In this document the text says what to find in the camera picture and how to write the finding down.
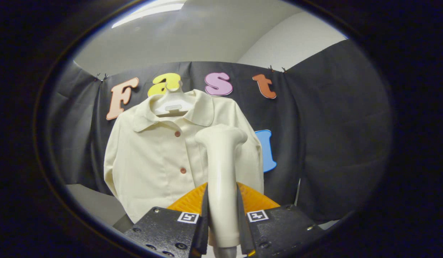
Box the ceiling light panel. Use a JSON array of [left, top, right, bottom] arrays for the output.
[[111, 0, 188, 28]]

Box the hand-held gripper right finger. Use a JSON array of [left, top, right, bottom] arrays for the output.
[[236, 182, 324, 258]]

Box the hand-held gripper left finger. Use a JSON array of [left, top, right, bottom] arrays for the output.
[[123, 182, 209, 258]]

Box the white plastic hanger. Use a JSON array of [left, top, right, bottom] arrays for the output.
[[150, 81, 197, 118]]

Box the grey cabinet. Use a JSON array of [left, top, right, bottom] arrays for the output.
[[66, 184, 134, 233]]

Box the white garment steamer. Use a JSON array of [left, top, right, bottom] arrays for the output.
[[195, 124, 248, 258]]

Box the black backdrop cloth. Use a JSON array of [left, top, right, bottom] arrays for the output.
[[46, 39, 392, 223]]

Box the cream button shirt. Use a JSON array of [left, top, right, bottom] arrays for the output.
[[104, 90, 264, 223]]

